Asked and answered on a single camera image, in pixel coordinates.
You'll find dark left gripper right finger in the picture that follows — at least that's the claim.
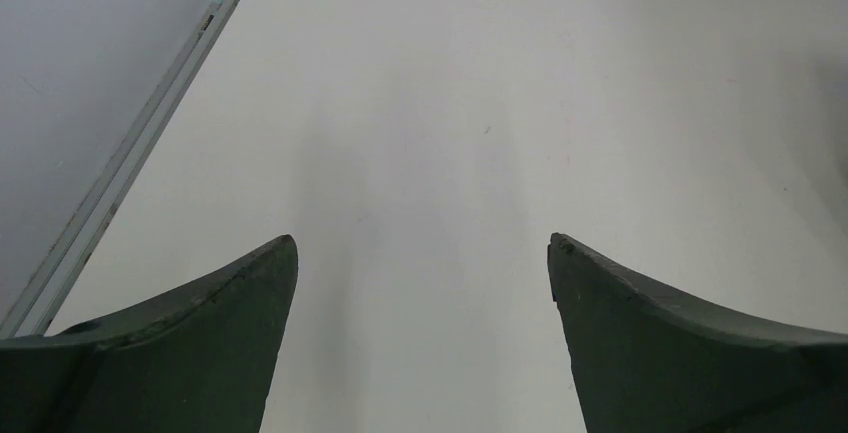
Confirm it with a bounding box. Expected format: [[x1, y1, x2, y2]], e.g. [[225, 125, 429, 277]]
[[547, 233, 847, 432]]

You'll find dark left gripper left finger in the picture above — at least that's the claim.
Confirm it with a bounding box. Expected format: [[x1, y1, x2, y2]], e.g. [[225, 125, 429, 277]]
[[1, 235, 298, 432]]

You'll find aluminium frame rail left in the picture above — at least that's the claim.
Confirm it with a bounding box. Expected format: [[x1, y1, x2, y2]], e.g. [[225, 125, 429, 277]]
[[1, 0, 240, 338]]

